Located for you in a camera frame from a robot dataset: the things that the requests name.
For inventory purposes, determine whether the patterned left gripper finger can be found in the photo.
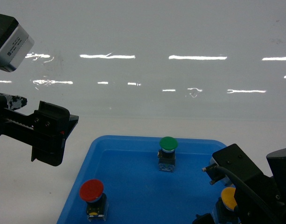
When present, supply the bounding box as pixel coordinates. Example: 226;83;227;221
0;93;28;110

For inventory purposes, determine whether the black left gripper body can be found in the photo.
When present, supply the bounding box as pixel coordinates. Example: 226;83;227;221
0;99;35;142

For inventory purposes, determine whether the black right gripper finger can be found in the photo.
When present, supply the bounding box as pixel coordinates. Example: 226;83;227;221
192;213;215;224

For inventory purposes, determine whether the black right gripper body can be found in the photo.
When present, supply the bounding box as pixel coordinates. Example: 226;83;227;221
234;175;286;224

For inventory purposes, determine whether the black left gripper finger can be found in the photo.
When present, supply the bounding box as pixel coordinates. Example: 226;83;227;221
31;101;79;167

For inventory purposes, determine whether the yellow mushroom push button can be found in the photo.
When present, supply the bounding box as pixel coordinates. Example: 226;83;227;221
211;187;239;224

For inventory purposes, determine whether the red mushroom push button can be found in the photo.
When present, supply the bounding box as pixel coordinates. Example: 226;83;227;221
79;179;109;221

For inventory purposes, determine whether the green mushroom push button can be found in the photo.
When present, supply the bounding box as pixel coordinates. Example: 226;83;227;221
157;136;178;172

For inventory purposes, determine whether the blue plastic tray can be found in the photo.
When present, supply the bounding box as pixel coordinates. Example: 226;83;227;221
58;135;224;224

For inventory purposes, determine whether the black right camera cable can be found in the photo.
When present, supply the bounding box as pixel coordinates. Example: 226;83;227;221
214;165;278;224

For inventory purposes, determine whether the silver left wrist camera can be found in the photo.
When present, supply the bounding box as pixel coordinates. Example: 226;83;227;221
0;14;34;72

